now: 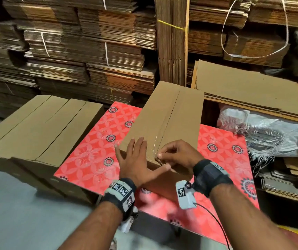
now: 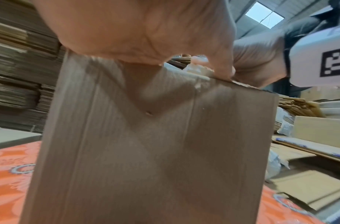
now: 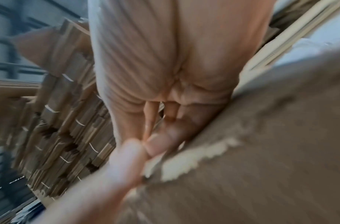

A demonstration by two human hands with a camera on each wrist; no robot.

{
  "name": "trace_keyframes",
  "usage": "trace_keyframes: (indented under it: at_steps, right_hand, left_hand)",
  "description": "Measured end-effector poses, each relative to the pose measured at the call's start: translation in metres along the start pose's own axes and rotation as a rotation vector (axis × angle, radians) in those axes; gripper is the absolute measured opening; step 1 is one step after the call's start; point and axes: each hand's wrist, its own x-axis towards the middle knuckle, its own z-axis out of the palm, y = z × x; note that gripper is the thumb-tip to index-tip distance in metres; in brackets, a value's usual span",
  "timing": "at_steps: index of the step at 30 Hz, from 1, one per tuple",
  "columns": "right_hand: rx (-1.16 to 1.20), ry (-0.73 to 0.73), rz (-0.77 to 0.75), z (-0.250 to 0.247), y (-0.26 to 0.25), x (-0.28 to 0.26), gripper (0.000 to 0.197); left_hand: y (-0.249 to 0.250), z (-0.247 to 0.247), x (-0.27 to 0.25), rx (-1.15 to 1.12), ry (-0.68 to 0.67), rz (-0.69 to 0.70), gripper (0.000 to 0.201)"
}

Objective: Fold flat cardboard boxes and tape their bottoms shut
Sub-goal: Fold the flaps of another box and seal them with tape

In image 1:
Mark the white woven sack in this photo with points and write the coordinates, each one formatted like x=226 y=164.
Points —
x=274 y=135

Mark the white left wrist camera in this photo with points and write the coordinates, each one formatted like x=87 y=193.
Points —
x=129 y=224

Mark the person's left forearm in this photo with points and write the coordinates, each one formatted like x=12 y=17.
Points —
x=91 y=229

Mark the person's right hand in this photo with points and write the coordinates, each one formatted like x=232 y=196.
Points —
x=183 y=152

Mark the yellow-tied cardboard bundle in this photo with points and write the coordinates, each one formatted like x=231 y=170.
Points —
x=171 y=44

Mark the low pile of cardboard sheets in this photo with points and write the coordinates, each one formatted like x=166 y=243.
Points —
x=289 y=182

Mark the wall of cardboard stacks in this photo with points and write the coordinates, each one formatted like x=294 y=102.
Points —
x=86 y=44

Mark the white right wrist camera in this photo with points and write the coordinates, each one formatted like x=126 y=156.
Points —
x=185 y=194

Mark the red patterned table cloth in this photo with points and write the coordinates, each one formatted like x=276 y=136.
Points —
x=91 y=153

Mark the person's right forearm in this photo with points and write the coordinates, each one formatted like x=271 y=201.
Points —
x=253 y=221

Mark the small brown cardboard box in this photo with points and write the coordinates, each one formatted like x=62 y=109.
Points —
x=263 y=113

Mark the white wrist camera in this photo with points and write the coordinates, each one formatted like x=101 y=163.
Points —
x=185 y=194
x=129 y=224

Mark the person's left hand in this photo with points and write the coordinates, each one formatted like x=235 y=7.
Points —
x=136 y=164

